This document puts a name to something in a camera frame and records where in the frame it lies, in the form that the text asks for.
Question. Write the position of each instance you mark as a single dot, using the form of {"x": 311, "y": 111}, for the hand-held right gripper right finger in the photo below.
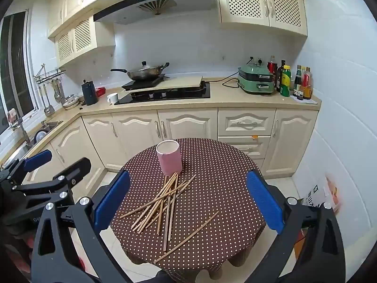
{"x": 265, "y": 203}

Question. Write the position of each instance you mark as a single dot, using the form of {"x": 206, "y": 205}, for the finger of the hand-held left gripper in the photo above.
{"x": 38, "y": 156}
{"x": 76, "y": 169}

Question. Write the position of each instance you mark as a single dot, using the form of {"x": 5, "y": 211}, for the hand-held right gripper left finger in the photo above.
{"x": 113, "y": 200}

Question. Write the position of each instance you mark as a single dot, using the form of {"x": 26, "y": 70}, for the pile of wooden chopsticks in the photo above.
{"x": 168, "y": 195}

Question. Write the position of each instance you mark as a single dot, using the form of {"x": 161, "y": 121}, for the pink chopstick holder cup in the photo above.
{"x": 169, "y": 160}

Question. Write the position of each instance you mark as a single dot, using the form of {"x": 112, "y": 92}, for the single wooden chopstick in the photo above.
{"x": 186, "y": 237}

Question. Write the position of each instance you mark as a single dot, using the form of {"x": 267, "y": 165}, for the steel faucet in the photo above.
{"x": 25, "y": 132}

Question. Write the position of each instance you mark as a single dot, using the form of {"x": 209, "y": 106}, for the steel sink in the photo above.
{"x": 47, "y": 126}

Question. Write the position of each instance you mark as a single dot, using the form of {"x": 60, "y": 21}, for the metal ladle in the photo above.
{"x": 48, "y": 109}

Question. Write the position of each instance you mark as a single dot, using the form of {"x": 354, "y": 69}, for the brown polka dot tablecloth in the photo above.
{"x": 221, "y": 182}

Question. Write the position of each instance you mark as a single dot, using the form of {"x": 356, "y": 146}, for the white printed rice box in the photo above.
{"x": 319, "y": 193}

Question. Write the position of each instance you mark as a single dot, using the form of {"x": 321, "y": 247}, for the white bowl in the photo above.
{"x": 70, "y": 103}

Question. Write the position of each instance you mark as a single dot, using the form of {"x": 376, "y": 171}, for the metal spatula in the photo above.
{"x": 57, "y": 94}

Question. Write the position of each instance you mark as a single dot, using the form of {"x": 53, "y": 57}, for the black box-shaped appliance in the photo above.
{"x": 89, "y": 94}

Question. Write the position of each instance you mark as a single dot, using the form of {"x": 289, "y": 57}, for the white mug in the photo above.
{"x": 113, "y": 98}

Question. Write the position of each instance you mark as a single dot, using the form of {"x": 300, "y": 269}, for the red box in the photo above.
{"x": 100, "y": 92}

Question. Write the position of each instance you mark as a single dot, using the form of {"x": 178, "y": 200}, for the window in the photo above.
{"x": 17, "y": 64}

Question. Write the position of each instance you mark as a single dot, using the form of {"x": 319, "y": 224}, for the black induction cooker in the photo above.
{"x": 138, "y": 84}

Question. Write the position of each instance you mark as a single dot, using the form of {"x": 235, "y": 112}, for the cream base cabinets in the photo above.
{"x": 188, "y": 126}

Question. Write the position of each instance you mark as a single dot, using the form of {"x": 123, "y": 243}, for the white paper sheet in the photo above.
{"x": 310, "y": 101}

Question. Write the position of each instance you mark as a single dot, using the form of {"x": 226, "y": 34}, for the green electric cooking pot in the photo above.
{"x": 254, "y": 85}

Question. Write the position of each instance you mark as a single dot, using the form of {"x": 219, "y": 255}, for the steel wok with lid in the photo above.
{"x": 145, "y": 73}

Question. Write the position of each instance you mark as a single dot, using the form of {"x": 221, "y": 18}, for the black gas stove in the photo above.
{"x": 176, "y": 95}

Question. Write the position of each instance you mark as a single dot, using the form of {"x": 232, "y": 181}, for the row of condiment bottles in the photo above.
{"x": 285, "y": 82}

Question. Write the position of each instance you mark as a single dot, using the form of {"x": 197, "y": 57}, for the beige board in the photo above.
{"x": 176, "y": 83}

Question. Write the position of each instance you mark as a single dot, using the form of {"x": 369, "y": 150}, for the black steel range hood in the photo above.
{"x": 176, "y": 6}

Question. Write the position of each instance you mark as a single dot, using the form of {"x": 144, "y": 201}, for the metal wall utensil rack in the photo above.
{"x": 50, "y": 73}

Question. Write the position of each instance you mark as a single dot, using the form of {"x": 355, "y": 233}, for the cream lattice wall cabinet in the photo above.
{"x": 79, "y": 35}
{"x": 250, "y": 3}

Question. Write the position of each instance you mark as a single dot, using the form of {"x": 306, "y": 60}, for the wall socket with plugs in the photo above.
{"x": 255, "y": 60}

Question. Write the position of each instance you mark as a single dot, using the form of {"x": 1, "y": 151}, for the cream plain wall cabinet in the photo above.
{"x": 73, "y": 0}

